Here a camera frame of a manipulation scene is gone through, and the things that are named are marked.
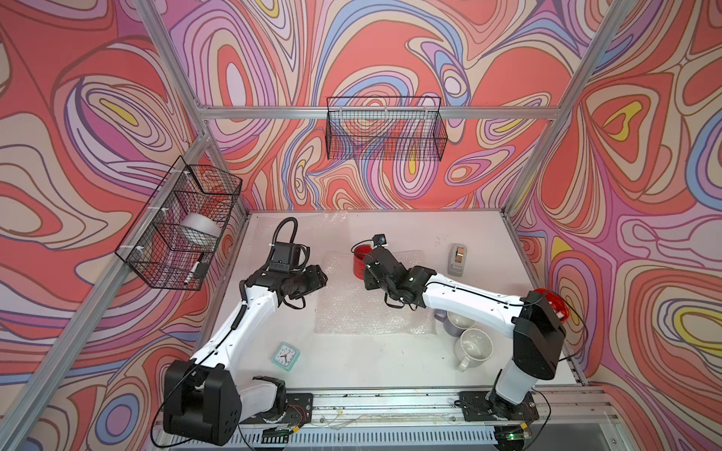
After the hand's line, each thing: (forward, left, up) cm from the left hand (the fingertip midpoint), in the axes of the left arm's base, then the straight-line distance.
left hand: (322, 279), depth 83 cm
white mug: (-16, -45, -13) cm, 49 cm away
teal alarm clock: (-18, +10, -13) cm, 25 cm away
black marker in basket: (-5, +32, +11) cm, 35 cm away
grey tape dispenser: (+15, -47, -12) cm, 50 cm away
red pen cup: (-7, -68, -1) cm, 68 cm away
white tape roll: (+3, +30, +19) cm, 35 cm away
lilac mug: (-11, -39, -6) cm, 41 cm away
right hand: (+1, -15, 0) cm, 15 cm away
